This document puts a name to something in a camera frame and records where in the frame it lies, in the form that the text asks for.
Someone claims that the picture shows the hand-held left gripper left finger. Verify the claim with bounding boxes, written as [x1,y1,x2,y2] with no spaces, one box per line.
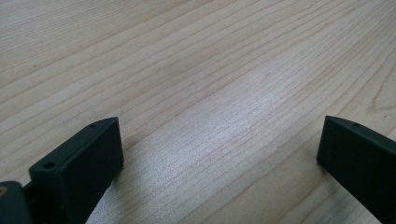
[28,116,125,224]

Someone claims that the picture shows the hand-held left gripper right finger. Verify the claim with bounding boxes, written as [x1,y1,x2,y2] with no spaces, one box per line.
[316,115,396,224]

